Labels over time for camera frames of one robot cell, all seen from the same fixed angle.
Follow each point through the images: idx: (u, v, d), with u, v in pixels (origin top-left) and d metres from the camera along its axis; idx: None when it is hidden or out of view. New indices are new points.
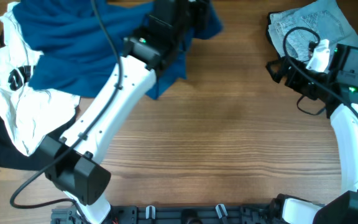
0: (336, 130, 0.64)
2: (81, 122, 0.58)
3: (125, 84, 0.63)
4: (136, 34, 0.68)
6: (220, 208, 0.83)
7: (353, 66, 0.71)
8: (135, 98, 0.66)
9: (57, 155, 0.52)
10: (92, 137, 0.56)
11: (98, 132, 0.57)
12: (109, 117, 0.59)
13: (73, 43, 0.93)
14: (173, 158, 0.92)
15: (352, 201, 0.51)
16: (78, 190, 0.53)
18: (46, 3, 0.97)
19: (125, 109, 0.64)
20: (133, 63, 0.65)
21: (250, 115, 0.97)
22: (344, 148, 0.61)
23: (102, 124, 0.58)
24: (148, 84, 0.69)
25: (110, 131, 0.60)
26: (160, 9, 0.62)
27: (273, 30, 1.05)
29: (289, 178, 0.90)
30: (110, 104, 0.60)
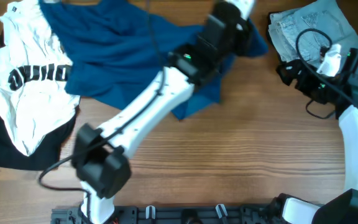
0: (344, 131, 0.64)
2: (119, 117, 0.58)
3: (165, 91, 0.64)
4: (181, 50, 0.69)
6: (220, 208, 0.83)
7: None
8: (168, 107, 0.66)
9: (92, 144, 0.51)
10: (128, 134, 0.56)
11: (133, 129, 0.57)
12: (145, 117, 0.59)
13: (114, 56, 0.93)
14: (173, 158, 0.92)
15: (353, 200, 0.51)
16: (102, 182, 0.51)
18: (85, 15, 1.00)
19: (158, 116, 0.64)
20: (178, 74, 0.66)
21: (250, 115, 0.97)
22: (350, 149, 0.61)
23: (138, 124, 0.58)
24: (183, 97, 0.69)
25: (142, 135, 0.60)
26: (209, 32, 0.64)
27: (273, 30, 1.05)
29: (289, 178, 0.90)
30: (148, 106, 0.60)
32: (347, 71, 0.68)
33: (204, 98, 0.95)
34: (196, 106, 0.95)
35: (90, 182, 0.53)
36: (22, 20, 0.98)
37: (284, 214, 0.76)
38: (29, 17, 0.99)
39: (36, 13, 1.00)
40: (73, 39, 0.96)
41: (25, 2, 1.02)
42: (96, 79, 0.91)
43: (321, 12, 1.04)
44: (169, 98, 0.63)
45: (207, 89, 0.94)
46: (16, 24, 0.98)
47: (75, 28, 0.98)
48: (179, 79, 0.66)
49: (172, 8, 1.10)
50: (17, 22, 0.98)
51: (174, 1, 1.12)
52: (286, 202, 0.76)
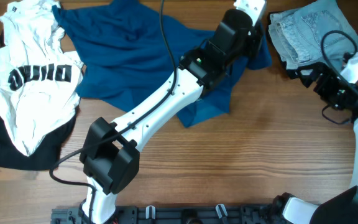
0: (357, 135, 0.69)
2: (132, 113, 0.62)
3: (178, 91, 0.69)
4: (193, 54, 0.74)
6: (220, 208, 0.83)
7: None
8: (179, 107, 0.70)
9: (105, 137, 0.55)
10: (141, 129, 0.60)
11: (145, 126, 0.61)
12: (158, 115, 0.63)
13: (128, 59, 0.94)
14: (173, 158, 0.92)
15: (357, 196, 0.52)
16: (111, 175, 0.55)
18: (99, 18, 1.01)
19: (169, 114, 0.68)
20: (189, 76, 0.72)
21: (250, 115, 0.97)
22: None
23: (150, 121, 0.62)
24: (192, 98, 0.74)
25: (153, 131, 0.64)
26: (220, 38, 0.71)
27: (273, 30, 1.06)
29: (289, 178, 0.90)
30: (160, 104, 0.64)
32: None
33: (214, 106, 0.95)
34: (205, 114, 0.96)
35: (100, 174, 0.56)
36: (22, 20, 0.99)
37: (284, 211, 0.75)
38: (29, 18, 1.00)
39: (36, 13, 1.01)
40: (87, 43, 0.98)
41: (25, 2, 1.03)
42: (109, 82, 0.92)
43: (321, 12, 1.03)
44: (179, 98, 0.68)
45: (214, 98, 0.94)
46: (17, 25, 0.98)
47: (88, 30, 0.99)
48: (191, 81, 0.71)
49: (172, 9, 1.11)
50: (17, 23, 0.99)
51: (174, 1, 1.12)
52: (288, 201, 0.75)
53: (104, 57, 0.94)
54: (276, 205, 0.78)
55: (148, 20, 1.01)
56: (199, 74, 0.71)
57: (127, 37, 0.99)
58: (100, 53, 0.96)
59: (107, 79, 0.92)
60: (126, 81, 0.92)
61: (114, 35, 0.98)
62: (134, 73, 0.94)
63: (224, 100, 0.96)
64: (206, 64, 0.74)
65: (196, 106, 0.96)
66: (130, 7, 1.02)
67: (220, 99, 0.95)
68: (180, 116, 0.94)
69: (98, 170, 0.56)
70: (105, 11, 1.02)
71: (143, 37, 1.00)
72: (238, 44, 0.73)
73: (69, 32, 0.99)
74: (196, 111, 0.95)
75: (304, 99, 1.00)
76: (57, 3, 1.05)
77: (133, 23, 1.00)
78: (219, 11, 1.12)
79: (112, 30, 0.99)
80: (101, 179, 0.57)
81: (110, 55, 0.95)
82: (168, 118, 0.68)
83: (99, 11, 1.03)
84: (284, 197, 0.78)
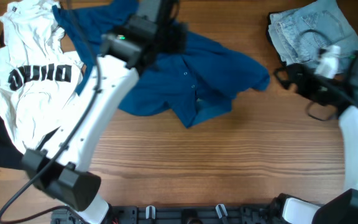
0: (345, 132, 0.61)
2: (61, 130, 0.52)
3: (105, 86, 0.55)
4: (114, 32, 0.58)
6: (220, 208, 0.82)
7: None
8: (122, 94, 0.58)
9: (39, 168, 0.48)
10: (74, 146, 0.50)
11: (79, 140, 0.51)
12: (91, 121, 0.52)
13: None
14: (173, 158, 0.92)
15: (354, 201, 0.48)
16: (68, 200, 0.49)
18: (99, 18, 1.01)
19: (107, 113, 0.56)
20: (116, 61, 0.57)
21: (250, 116, 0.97)
22: (350, 150, 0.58)
23: (84, 130, 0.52)
24: (131, 84, 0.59)
25: (94, 136, 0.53)
26: (139, 20, 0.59)
27: (273, 30, 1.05)
29: (289, 178, 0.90)
30: (92, 107, 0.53)
32: (350, 73, 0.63)
33: (217, 107, 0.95)
34: (207, 114, 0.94)
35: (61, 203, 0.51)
36: (22, 20, 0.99)
37: (284, 214, 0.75)
38: (28, 17, 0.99)
39: (36, 13, 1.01)
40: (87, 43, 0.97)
41: (25, 2, 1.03)
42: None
43: (321, 12, 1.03)
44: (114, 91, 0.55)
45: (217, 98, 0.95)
46: (17, 25, 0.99)
47: (88, 30, 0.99)
48: (121, 67, 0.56)
49: None
50: (17, 23, 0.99)
51: None
52: (286, 202, 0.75)
53: None
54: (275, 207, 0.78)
55: None
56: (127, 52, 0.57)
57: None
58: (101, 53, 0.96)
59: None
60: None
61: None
62: None
63: (224, 101, 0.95)
64: (132, 41, 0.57)
65: (198, 106, 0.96)
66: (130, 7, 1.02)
67: (220, 99, 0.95)
68: (181, 117, 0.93)
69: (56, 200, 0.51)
70: (105, 11, 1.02)
71: None
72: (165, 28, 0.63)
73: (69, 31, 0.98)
74: (198, 111, 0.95)
75: (304, 99, 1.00)
76: (57, 3, 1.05)
77: None
78: (219, 10, 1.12)
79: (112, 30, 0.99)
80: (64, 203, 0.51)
81: None
82: (108, 113, 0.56)
83: (99, 11, 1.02)
84: (281, 198, 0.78)
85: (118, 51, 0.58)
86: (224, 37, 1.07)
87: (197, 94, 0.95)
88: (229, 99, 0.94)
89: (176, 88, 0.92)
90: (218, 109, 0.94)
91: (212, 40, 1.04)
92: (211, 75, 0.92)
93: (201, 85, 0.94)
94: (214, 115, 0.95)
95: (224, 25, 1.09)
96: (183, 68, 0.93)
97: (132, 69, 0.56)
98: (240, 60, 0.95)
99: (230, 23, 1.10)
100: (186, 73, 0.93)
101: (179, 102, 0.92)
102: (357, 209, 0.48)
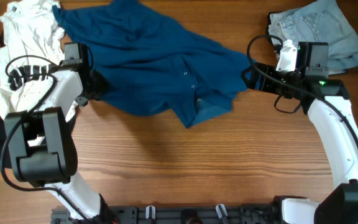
0: (317, 128, 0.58)
2: None
3: (61, 78, 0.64)
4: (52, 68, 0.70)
6: (220, 208, 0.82)
7: (319, 60, 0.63)
8: (74, 93, 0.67)
9: (22, 117, 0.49)
10: (50, 102, 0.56)
11: (51, 100, 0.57)
12: (56, 91, 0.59)
13: (130, 56, 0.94)
14: (173, 159, 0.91)
15: (347, 195, 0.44)
16: (54, 149, 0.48)
18: (99, 18, 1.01)
19: (67, 98, 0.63)
20: (61, 71, 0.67)
21: (250, 115, 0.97)
22: (327, 145, 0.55)
23: (55, 93, 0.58)
24: (76, 86, 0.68)
25: (63, 103, 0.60)
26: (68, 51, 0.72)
27: (274, 30, 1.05)
29: (289, 178, 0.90)
30: (55, 86, 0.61)
32: (302, 65, 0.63)
33: (217, 107, 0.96)
34: (207, 114, 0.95)
35: (42, 168, 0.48)
36: (22, 20, 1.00)
37: (283, 216, 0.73)
38: (28, 18, 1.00)
39: (36, 13, 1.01)
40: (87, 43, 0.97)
41: (25, 2, 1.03)
42: (112, 82, 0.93)
43: (321, 12, 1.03)
44: (67, 79, 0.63)
45: (215, 98, 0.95)
46: (16, 25, 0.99)
47: (88, 30, 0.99)
48: (68, 72, 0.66)
49: (171, 9, 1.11)
50: (17, 23, 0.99)
51: (173, 1, 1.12)
52: (282, 203, 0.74)
53: (107, 59, 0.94)
54: (273, 211, 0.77)
55: (148, 21, 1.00)
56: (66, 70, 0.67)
57: (127, 37, 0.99)
58: (101, 53, 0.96)
59: (118, 79, 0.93)
60: (130, 79, 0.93)
61: (115, 35, 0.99)
62: (134, 71, 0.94)
63: (225, 101, 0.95)
64: (66, 66, 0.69)
65: (198, 106, 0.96)
66: (128, 7, 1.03)
67: (221, 99, 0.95)
68: (181, 117, 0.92)
69: (38, 162, 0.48)
70: (105, 10, 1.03)
71: (143, 36, 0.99)
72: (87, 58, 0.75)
73: (69, 32, 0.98)
74: (198, 111, 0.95)
75: None
76: (57, 3, 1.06)
77: (133, 23, 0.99)
78: (219, 10, 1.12)
79: (113, 30, 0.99)
80: (46, 170, 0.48)
81: (112, 55, 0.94)
82: (68, 97, 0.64)
83: (100, 11, 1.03)
84: (277, 201, 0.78)
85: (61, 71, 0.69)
86: (224, 37, 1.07)
87: (197, 93, 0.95)
88: (228, 98, 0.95)
89: (176, 90, 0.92)
90: (217, 109, 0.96)
91: (212, 40, 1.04)
92: (211, 74, 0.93)
93: (201, 84, 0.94)
94: (214, 115, 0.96)
95: (224, 24, 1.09)
96: (183, 68, 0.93)
97: (74, 73, 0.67)
98: (238, 60, 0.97)
99: (229, 23, 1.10)
100: (186, 73, 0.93)
101: (179, 102, 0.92)
102: (353, 203, 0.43)
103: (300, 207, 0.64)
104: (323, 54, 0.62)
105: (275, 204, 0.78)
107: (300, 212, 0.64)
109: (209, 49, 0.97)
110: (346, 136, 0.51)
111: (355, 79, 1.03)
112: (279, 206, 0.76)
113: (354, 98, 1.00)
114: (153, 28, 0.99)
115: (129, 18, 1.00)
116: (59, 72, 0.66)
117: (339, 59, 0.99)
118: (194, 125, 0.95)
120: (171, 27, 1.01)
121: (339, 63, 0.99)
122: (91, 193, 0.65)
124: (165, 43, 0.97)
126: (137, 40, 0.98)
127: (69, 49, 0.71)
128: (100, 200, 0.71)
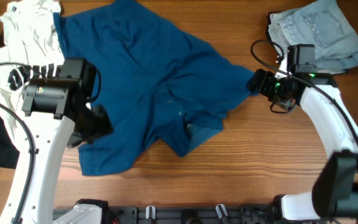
0: (310, 114, 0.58)
2: (9, 205, 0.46)
3: (40, 144, 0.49)
4: (33, 83, 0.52)
6: (220, 208, 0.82)
7: (307, 58, 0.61)
8: (62, 146, 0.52)
9: None
10: (28, 214, 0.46)
11: (30, 208, 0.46)
12: (36, 188, 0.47)
13: (125, 73, 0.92)
14: (173, 159, 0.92)
15: (340, 160, 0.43)
16: None
18: (97, 22, 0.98)
19: (53, 173, 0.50)
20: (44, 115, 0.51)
21: (250, 115, 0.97)
22: (319, 127, 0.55)
23: (33, 197, 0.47)
24: (66, 134, 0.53)
25: (47, 198, 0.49)
26: (68, 65, 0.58)
27: (273, 30, 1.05)
29: (289, 178, 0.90)
30: (33, 171, 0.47)
32: (291, 65, 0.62)
33: (209, 128, 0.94)
34: (199, 138, 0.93)
35: None
36: (22, 20, 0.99)
37: (283, 213, 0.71)
38: (28, 18, 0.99)
39: (36, 13, 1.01)
40: (83, 50, 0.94)
41: (25, 2, 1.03)
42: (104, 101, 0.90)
43: (321, 12, 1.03)
44: (50, 149, 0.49)
45: (202, 120, 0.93)
46: (16, 24, 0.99)
47: (85, 34, 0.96)
48: (50, 123, 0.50)
49: (171, 9, 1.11)
50: (17, 22, 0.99)
51: (173, 1, 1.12)
52: (283, 200, 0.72)
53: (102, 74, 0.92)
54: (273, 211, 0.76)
55: (147, 24, 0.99)
56: (55, 96, 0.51)
57: (125, 42, 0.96)
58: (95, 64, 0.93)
59: (107, 104, 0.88)
60: (121, 103, 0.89)
61: (112, 42, 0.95)
62: (127, 88, 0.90)
63: (215, 121, 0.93)
64: (53, 86, 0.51)
65: (189, 132, 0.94)
66: (127, 9, 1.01)
67: (211, 120, 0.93)
68: (174, 147, 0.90)
69: None
70: (105, 12, 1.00)
71: (141, 40, 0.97)
72: (89, 82, 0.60)
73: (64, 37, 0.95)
74: (190, 136, 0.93)
75: None
76: (58, 4, 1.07)
77: (132, 28, 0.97)
78: (219, 10, 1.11)
79: (109, 38, 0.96)
80: None
81: (106, 70, 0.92)
82: (55, 167, 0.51)
83: (99, 14, 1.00)
84: (277, 201, 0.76)
85: (44, 101, 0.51)
86: (224, 37, 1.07)
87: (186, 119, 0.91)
88: (218, 118, 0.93)
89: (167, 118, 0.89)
90: (209, 131, 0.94)
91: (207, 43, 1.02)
92: (205, 97, 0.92)
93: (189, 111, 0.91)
94: (207, 138, 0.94)
95: (224, 24, 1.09)
96: (176, 89, 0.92)
97: (61, 119, 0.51)
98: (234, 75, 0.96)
99: (229, 23, 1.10)
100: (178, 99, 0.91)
101: (169, 129, 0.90)
102: (347, 170, 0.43)
103: (298, 200, 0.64)
104: (311, 53, 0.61)
105: (275, 205, 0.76)
107: (300, 210, 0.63)
109: (206, 66, 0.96)
110: (335, 115, 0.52)
111: (355, 80, 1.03)
112: (279, 206, 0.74)
113: (353, 98, 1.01)
114: (151, 37, 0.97)
115: (128, 25, 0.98)
116: (39, 118, 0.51)
117: (339, 59, 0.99)
118: (190, 152, 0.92)
120: (169, 33, 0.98)
121: (339, 63, 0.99)
122: (91, 211, 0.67)
124: (162, 56, 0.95)
126: (134, 51, 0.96)
127: (69, 65, 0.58)
128: (102, 203, 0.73)
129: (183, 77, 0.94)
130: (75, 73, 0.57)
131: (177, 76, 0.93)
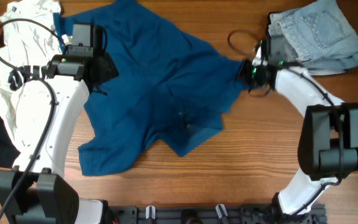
0: (286, 93, 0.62)
2: (28, 145, 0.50)
3: (60, 98, 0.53)
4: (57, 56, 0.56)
6: (220, 208, 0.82)
7: None
8: (78, 107, 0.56)
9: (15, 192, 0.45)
10: (45, 154, 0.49)
11: (47, 147, 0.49)
12: (55, 132, 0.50)
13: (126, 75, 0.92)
14: (173, 159, 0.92)
15: (314, 114, 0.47)
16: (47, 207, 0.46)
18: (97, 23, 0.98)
19: (69, 126, 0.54)
20: (64, 79, 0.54)
21: (250, 115, 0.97)
22: (294, 100, 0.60)
23: (51, 139, 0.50)
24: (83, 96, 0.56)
25: (62, 145, 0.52)
26: (80, 34, 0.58)
27: (273, 30, 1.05)
29: (289, 178, 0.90)
30: (53, 120, 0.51)
32: None
33: (209, 129, 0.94)
34: (199, 137, 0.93)
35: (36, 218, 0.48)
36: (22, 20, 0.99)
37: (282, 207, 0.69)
38: (28, 17, 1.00)
39: (36, 13, 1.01)
40: None
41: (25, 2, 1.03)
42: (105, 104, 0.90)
43: (321, 12, 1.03)
44: (69, 103, 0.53)
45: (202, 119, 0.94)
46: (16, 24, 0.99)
47: None
48: (70, 84, 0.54)
49: (171, 9, 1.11)
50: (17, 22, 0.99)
51: (173, 1, 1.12)
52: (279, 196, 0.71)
53: None
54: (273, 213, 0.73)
55: (146, 23, 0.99)
56: (74, 66, 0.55)
57: (125, 43, 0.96)
58: None
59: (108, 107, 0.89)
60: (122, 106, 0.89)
61: (112, 43, 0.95)
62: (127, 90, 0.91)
63: (215, 121, 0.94)
64: (73, 60, 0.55)
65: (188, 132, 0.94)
66: (127, 9, 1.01)
67: (211, 119, 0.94)
68: (174, 148, 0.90)
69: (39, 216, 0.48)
70: (105, 12, 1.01)
71: (141, 41, 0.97)
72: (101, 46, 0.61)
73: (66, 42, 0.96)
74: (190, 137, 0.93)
75: None
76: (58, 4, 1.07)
77: (132, 28, 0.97)
78: (219, 10, 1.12)
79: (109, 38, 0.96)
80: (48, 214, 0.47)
81: None
82: (70, 123, 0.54)
83: (99, 14, 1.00)
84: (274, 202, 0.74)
85: (66, 71, 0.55)
86: (224, 37, 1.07)
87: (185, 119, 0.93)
88: (217, 117, 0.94)
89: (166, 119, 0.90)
90: (209, 130, 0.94)
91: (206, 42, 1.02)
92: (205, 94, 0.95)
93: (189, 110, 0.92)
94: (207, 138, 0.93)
95: (224, 24, 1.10)
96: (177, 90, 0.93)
97: (79, 82, 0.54)
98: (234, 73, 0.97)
99: (229, 22, 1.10)
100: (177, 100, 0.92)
101: (169, 130, 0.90)
102: (321, 121, 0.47)
103: (291, 188, 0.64)
104: None
105: (274, 205, 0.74)
107: (294, 196, 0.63)
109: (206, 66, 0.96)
110: (302, 82, 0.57)
111: (355, 79, 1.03)
112: (278, 206, 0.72)
113: (353, 97, 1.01)
114: (150, 37, 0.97)
115: (128, 25, 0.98)
116: (60, 80, 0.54)
117: (339, 59, 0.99)
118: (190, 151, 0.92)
120: (169, 33, 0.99)
121: (339, 63, 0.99)
122: (93, 200, 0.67)
124: (162, 56, 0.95)
126: (134, 51, 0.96)
127: (79, 32, 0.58)
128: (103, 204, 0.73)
129: (183, 76, 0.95)
130: (86, 39, 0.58)
131: (177, 76, 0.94)
